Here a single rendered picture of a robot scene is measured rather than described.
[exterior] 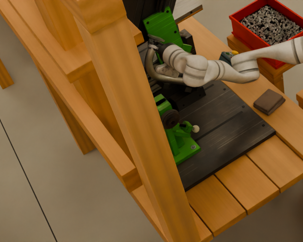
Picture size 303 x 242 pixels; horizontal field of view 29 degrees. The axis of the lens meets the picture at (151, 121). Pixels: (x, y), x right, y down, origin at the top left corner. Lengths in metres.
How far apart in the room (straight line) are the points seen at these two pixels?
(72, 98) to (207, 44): 0.81
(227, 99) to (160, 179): 0.76
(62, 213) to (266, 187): 1.54
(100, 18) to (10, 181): 2.47
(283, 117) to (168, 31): 0.54
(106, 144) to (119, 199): 1.48
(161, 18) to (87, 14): 1.01
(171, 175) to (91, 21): 0.61
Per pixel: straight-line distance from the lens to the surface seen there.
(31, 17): 1.90
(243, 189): 2.06
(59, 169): 3.50
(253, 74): 2.13
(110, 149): 1.76
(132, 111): 1.40
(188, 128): 2.12
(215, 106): 2.29
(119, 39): 1.27
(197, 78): 1.88
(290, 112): 2.23
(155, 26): 2.18
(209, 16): 4.13
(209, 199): 2.06
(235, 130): 2.20
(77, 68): 1.64
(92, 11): 1.19
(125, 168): 1.70
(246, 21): 2.67
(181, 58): 1.93
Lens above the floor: 2.59
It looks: 47 degrees down
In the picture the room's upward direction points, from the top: 19 degrees counter-clockwise
